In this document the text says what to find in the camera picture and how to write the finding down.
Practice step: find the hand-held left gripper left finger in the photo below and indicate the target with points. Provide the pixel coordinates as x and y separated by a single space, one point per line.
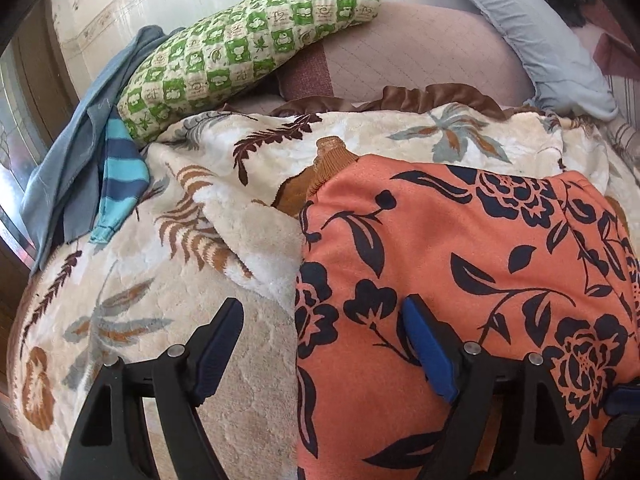
215 360

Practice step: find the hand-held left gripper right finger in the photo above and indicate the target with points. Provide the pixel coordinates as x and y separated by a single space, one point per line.
432 355

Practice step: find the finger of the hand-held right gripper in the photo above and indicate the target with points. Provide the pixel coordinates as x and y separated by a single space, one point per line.
622 402

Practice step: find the orange floral garment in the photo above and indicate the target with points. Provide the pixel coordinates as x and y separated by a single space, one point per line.
450 230

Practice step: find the beige leaf print blanket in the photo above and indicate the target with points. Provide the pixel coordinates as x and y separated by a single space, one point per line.
250 270

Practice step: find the blue striped knit sleeve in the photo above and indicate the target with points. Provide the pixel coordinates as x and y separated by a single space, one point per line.
120 170

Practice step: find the grey-blue garment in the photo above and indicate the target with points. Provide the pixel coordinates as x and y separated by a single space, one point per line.
70 160

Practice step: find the metal framed window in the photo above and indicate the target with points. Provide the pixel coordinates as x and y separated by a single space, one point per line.
20 160

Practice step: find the pink quilted mattress cover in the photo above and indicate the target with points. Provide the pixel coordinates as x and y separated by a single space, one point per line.
425 50

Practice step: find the pale striped sheet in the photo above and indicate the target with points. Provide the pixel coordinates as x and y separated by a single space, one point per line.
622 90

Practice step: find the green checked pillow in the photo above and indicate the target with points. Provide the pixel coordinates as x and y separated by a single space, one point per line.
240 45

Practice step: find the light grey pillow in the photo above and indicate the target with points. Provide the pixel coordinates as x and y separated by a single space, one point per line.
540 35

